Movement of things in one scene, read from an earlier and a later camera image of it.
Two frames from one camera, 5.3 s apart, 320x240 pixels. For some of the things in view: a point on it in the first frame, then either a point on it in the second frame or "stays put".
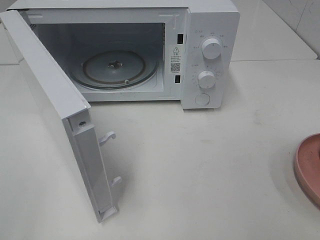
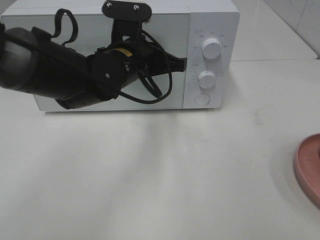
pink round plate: x=307 y=169 stays put
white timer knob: x=206 y=79 stays put
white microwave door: x=70 y=111 to x=168 y=90
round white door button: x=202 y=99 stays put
